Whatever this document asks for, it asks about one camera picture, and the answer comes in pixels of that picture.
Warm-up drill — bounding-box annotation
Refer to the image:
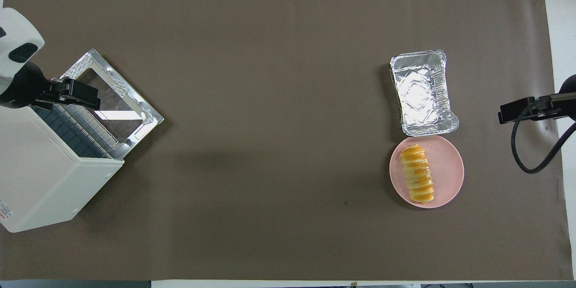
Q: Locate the striped yellow bread loaf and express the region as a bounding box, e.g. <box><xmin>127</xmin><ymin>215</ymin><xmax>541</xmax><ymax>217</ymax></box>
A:
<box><xmin>400</xmin><ymin>144</ymin><xmax>435</xmax><ymax>203</ymax></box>

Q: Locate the pink round plate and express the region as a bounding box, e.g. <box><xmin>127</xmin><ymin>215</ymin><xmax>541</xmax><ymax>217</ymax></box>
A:
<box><xmin>389</xmin><ymin>134</ymin><xmax>464</xmax><ymax>209</ymax></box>

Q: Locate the oven wire rack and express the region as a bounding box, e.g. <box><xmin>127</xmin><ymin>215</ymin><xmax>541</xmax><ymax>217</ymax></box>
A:
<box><xmin>31</xmin><ymin>103</ymin><xmax>118</xmax><ymax>159</ymax></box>

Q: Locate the brown table mat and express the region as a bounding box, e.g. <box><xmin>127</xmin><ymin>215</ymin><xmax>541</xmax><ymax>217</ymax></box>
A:
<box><xmin>0</xmin><ymin>0</ymin><xmax>574</xmax><ymax>281</ymax></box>

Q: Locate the cream toaster oven body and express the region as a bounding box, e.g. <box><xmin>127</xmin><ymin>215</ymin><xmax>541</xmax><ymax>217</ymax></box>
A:
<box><xmin>0</xmin><ymin>103</ymin><xmax>125</xmax><ymax>233</ymax></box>

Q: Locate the glass oven door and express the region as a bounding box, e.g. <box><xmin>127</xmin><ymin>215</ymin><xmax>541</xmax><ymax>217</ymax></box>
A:
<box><xmin>58</xmin><ymin>49</ymin><xmax>165</xmax><ymax>159</ymax></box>

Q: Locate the aluminium foil tray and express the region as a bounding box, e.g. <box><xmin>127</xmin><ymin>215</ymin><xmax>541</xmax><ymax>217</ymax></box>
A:
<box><xmin>390</xmin><ymin>49</ymin><xmax>460</xmax><ymax>137</ymax></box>

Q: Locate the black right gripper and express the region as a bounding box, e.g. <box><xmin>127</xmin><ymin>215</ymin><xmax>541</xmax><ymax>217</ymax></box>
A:
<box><xmin>498</xmin><ymin>74</ymin><xmax>576</xmax><ymax>125</ymax></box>

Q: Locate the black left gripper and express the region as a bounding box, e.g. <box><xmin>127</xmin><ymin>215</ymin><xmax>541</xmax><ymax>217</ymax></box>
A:
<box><xmin>0</xmin><ymin>61</ymin><xmax>101</xmax><ymax>111</ymax></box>

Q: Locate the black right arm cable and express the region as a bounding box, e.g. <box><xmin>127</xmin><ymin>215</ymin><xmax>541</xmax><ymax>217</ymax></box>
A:
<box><xmin>510</xmin><ymin>98</ymin><xmax>576</xmax><ymax>174</ymax></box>

